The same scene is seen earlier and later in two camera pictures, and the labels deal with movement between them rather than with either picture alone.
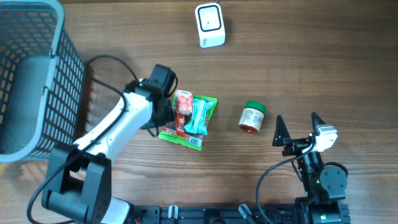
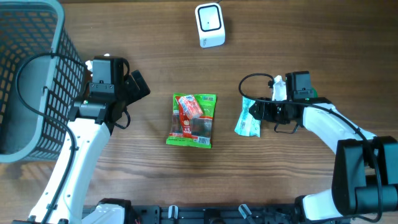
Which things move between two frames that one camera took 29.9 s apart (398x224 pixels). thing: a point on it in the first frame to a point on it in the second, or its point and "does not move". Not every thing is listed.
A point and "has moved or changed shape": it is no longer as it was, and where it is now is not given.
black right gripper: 295,145 to 263,112
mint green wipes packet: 196,122 to 247,124
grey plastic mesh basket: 42,81 does not move
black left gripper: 169,116 to 135,94
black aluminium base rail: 301,214 does not move
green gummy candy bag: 177,132 has moved or changed shape
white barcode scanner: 210,24 does not move
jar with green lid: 252,117 to 314,93
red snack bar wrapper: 184,102 to 191,106
